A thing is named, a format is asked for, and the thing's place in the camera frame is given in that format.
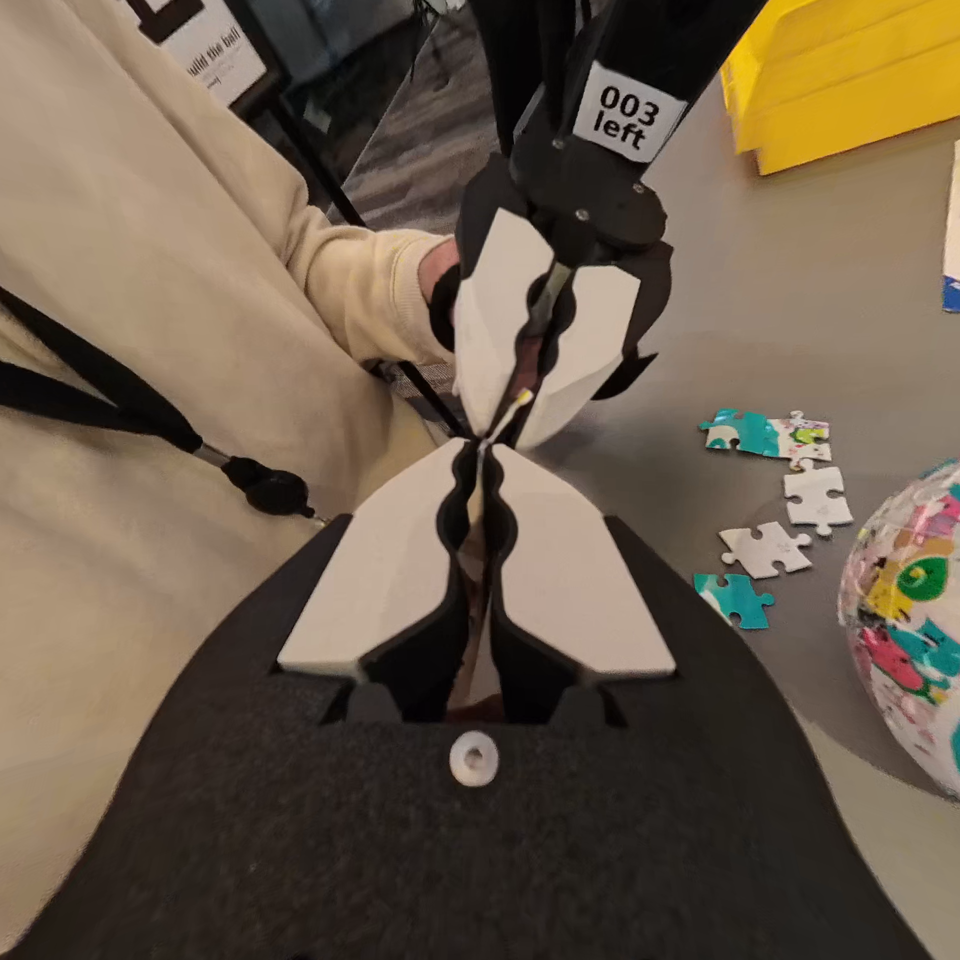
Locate person's left hand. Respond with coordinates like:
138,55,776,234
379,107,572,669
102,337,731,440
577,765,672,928
417,238,460,305

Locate printed puzzle leaflet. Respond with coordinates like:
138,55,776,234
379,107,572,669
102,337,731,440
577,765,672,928
941,138,960,312

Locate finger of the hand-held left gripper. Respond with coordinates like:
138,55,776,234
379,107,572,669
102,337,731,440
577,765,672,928
452,207,560,440
513,266,644,451

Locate colourful puzzle ball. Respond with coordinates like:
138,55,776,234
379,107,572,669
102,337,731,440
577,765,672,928
838,461,960,796

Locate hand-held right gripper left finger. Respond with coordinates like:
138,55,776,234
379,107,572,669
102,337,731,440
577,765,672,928
276,438,474,682

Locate black lanyard with clip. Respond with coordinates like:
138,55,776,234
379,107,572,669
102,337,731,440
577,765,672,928
0,288,331,526

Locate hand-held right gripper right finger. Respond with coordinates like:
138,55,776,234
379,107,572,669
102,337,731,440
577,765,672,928
482,442,678,682

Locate joined colourful puzzle pieces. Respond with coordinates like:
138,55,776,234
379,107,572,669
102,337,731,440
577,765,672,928
699,408,832,462

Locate person's left forearm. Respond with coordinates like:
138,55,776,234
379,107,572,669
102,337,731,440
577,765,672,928
247,150,455,372

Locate white sign black frame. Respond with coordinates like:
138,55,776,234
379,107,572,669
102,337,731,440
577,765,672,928
123,0,290,114

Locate white puzzle piece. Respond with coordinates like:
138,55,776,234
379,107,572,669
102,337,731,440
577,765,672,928
783,459,855,537
718,521,813,580

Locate person's cream sweater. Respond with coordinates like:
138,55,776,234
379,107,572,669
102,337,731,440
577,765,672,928
0,0,466,931

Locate teal puzzle piece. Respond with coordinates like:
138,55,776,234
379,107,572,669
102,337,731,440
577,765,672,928
693,573,776,631

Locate yellow plastic bin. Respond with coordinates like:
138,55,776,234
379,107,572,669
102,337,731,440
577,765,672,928
720,0,960,177

